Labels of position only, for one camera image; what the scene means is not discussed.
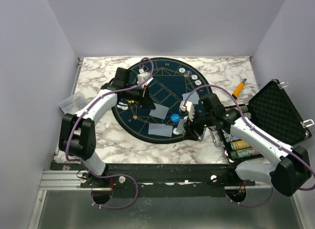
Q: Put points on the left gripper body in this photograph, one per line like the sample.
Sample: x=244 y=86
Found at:
x=138 y=95

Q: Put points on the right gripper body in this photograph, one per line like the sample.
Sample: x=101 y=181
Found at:
x=199 y=122

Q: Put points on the blue playing card box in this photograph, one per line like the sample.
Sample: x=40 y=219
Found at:
x=201 y=135

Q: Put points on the deck of playing cards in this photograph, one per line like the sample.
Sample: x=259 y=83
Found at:
x=180 y=127

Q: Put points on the white 5 poker chip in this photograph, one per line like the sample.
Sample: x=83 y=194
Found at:
x=175 y=132

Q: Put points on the face-down cards mat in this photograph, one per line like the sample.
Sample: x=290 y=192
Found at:
x=160 y=111

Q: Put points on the face-down cards seat five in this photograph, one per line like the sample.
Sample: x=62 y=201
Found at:
x=160 y=130

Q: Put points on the face-down cards seat two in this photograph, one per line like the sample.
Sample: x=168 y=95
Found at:
x=194 y=97

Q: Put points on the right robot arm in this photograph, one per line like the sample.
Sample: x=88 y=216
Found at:
x=288 y=168

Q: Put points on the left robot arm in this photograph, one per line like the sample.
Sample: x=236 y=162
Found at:
x=77 y=134

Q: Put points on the blue small blind button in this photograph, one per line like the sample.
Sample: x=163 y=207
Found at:
x=175 y=118

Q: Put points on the round blue poker mat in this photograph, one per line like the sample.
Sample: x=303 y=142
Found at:
x=166 y=89

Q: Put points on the yellow chip stack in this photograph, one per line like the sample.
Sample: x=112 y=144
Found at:
x=238 y=145

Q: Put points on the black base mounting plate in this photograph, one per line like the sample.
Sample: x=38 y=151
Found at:
x=158 y=180

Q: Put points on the clear big blind button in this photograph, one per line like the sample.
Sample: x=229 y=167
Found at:
x=187 y=73

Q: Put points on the dark green chip stack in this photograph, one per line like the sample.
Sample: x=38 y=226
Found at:
x=244 y=108

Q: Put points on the white grey chip stack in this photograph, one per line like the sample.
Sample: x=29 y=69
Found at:
x=248 y=115

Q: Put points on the yellow utility knife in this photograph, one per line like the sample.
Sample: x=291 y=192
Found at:
x=239 y=88

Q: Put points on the clear plastic screw box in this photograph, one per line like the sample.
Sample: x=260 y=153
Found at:
x=73 y=103

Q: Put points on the black poker chip case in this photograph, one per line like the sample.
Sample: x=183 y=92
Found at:
x=273 y=112

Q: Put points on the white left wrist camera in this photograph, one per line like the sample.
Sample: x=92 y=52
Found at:
x=144 y=76

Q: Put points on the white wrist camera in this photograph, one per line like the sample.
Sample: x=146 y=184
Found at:
x=144 y=76
x=188 y=108

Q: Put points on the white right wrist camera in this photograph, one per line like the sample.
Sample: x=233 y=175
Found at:
x=188 y=108

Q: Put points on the chrome case handle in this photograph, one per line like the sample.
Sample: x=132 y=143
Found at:
x=216 y=142

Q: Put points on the aluminium frame rail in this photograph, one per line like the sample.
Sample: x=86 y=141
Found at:
x=69 y=181

